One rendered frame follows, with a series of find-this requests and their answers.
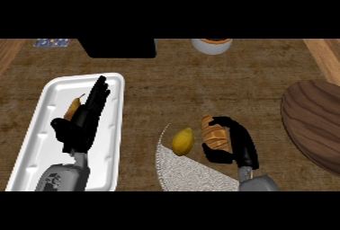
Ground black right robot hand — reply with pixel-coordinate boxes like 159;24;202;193
202;116;261;169

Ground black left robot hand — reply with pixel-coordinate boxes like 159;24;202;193
49;75;111;155

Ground golden brown croissant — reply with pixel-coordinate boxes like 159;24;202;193
200;114;234;154

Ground round speckled placemat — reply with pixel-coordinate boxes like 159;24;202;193
154;119;243;192

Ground dark wooden bowl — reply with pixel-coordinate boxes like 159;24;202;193
280;79;340;178

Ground brown pear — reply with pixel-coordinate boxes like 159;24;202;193
63;93;86;121

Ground white rectangular tray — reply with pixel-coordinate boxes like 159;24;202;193
5;72;126;192

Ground yellow lemon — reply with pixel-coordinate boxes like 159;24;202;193
171;127;196;157

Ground black box appliance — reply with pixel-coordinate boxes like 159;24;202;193
77;39;159;59

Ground blue patterned cloth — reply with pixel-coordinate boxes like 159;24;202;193
33;39;73;49

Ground white cup with orange rim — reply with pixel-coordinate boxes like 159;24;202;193
190;39;234;56

